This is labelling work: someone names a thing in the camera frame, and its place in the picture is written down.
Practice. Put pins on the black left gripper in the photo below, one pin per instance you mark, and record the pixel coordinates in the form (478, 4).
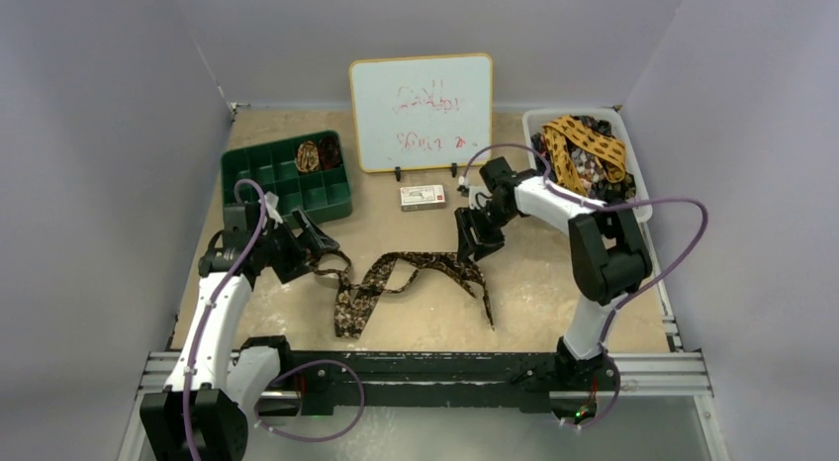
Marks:
(301, 250)

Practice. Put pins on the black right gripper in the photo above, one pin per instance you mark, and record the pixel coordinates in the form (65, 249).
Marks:
(473, 224)

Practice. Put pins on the green compartment tray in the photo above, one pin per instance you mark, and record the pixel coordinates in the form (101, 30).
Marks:
(324, 195)

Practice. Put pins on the brown floral tie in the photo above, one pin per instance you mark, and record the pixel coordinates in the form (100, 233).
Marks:
(354, 303)

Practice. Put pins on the small white cardboard box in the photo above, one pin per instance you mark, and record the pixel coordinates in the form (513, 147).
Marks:
(422, 197)

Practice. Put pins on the white plastic basket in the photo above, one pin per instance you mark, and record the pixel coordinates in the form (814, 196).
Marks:
(583, 160)

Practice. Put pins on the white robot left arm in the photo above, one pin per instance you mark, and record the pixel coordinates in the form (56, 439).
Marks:
(206, 407)

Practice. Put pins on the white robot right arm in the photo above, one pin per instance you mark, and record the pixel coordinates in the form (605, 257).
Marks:
(609, 257)

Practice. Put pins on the dark floral ties pile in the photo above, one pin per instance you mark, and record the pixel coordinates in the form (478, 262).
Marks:
(590, 176)

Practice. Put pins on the rolled yellow patterned tie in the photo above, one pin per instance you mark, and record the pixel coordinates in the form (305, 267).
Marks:
(307, 158)

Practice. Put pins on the rolled dark red tie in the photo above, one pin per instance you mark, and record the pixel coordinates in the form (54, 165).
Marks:
(330, 154)

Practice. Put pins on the yellow spotted tie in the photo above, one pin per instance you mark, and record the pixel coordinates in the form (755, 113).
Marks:
(583, 150)

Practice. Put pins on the whiteboard with yellow frame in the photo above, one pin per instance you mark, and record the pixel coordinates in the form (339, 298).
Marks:
(422, 112)

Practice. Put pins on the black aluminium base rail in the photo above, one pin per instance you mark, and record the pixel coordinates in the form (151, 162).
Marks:
(531, 382)

